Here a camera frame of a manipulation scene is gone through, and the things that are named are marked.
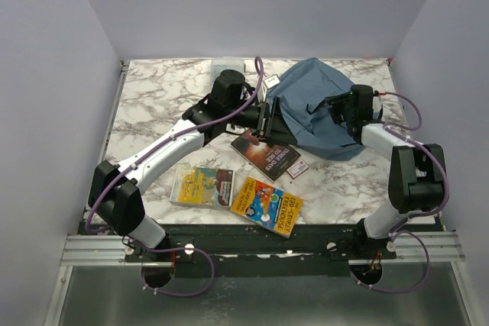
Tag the red white staples box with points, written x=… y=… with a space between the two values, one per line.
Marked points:
x=297 y=169

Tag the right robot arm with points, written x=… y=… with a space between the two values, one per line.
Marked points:
x=418 y=184

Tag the yellow blue paperback book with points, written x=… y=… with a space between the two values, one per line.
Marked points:
x=204 y=187

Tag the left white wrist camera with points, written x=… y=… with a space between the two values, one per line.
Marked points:
x=266 y=85

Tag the blue student backpack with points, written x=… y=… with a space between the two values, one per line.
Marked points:
x=301 y=90

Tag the clear plastic storage box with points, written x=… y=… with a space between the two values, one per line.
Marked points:
x=220 y=64

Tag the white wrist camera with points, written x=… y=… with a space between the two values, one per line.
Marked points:
x=377 y=108
x=266 y=85

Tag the yellow Treehouse book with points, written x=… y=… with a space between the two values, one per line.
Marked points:
x=267 y=206

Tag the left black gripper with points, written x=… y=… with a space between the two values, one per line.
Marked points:
x=273 y=125

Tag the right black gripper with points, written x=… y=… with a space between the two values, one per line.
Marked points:
x=337 y=102

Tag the dark Three Days book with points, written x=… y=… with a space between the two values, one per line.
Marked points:
x=271 y=160

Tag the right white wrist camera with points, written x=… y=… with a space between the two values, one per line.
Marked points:
x=377 y=108

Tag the aluminium frame rail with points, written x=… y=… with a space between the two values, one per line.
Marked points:
x=441 y=247

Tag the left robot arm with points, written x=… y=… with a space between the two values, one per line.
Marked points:
x=116 y=190

